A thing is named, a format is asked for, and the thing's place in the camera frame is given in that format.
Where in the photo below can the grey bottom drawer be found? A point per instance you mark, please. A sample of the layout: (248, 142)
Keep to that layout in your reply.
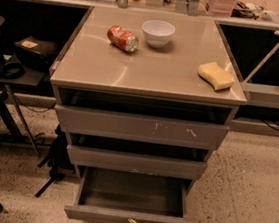
(117, 196)

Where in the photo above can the grey drawer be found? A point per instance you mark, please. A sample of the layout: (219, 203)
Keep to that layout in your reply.
(117, 196)
(140, 157)
(145, 119)

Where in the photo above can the grey middle drawer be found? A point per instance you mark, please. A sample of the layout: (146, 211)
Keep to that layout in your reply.
(140, 157)

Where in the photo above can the grey drawer cabinet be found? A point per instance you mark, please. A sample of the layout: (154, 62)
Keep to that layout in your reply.
(93, 63)

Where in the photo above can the grey top drawer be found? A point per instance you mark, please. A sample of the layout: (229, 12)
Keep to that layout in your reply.
(145, 119)

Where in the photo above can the yellow sponge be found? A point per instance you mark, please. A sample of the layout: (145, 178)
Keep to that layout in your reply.
(219, 78)

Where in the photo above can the red crushed soda can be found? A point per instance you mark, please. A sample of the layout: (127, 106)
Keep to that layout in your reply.
(122, 38)

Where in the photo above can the white bowl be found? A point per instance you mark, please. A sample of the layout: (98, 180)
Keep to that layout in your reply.
(157, 33)

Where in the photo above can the black bag on stand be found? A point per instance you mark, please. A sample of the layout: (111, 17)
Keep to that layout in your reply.
(36, 54)

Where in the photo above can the black headphones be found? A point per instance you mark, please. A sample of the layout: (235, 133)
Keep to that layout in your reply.
(10, 70)

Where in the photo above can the pink stacked trays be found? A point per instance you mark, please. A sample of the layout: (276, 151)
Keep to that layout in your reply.
(220, 7)

